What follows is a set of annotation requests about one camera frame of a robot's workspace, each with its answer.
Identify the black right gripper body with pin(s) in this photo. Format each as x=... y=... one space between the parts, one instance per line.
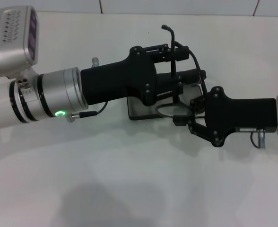
x=243 y=116

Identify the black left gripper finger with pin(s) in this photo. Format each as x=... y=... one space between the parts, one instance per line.
x=182 y=54
x=153 y=94

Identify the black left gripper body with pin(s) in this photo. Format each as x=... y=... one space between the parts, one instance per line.
x=115 y=80

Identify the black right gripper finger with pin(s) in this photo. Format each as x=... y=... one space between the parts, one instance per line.
x=180 y=120
x=199 y=102

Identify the black round-frame glasses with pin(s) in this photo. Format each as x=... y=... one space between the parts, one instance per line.
x=173 y=66

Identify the black glasses case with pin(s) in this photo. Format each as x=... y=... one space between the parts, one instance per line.
x=141 y=111

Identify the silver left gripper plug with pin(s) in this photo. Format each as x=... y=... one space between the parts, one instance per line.
x=95 y=62

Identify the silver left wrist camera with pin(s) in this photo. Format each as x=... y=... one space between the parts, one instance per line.
x=9 y=42

